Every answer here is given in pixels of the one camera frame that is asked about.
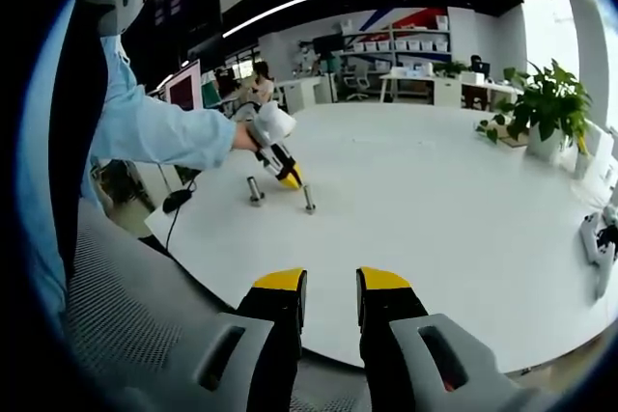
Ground white handheld device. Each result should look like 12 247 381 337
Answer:
578 203 618 301

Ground person's left hand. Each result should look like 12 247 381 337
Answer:
234 119 263 151

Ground dark shoulder strap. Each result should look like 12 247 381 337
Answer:
47 0 111 281

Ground grey mesh chair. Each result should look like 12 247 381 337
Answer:
61 199 371 412

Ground potted green plant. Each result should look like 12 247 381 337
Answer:
474 58 594 163

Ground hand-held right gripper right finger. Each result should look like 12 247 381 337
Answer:
355 265 525 412

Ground thin threaded steel stud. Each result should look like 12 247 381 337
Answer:
300 184 318 216

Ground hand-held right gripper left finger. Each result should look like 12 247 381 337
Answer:
191 266 309 412

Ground thick threaded steel stud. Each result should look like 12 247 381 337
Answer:
246 175 267 207

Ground storage shelf with white bins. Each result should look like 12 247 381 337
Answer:
341 13 454 71

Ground black mouse cable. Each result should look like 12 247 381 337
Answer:
165 175 199 253

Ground white upright box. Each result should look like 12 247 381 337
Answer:
573 135 594 181

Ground white office desk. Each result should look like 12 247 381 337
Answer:
378 68 523 110

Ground grey office chair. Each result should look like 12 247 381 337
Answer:
344 63 372 102

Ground black computer mouse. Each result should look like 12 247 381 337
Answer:
161 190 194 215

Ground person's blue shirt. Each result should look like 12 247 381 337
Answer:
16 0 73 336

